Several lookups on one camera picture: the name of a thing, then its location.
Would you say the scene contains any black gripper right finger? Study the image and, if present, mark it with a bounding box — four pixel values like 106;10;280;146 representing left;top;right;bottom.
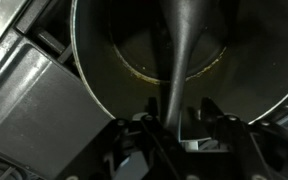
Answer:
200;97;288;180

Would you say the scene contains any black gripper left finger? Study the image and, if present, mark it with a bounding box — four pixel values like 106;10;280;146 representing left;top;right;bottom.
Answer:
60;96;186;180

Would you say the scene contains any black cooking pot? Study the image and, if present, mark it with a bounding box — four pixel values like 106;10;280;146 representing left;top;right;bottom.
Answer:
69;0;288;141

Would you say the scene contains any stainless gas range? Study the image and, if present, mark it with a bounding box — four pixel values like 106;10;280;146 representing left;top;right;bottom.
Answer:
0;0;288;180

